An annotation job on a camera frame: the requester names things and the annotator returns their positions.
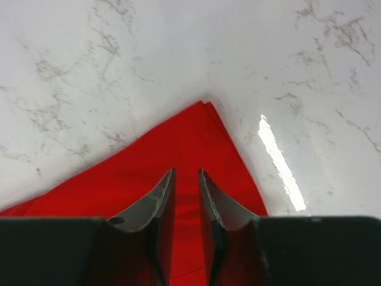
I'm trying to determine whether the bright red t shirt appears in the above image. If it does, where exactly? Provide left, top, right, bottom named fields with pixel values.
left=1, top=102, right=267, bottom=285

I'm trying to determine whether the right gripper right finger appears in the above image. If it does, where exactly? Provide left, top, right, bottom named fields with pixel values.
left=198, top=169, right=258, bottom=285

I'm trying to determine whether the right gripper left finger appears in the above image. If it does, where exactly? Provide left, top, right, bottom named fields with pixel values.
left=108, top=168, right=176, bottom=285

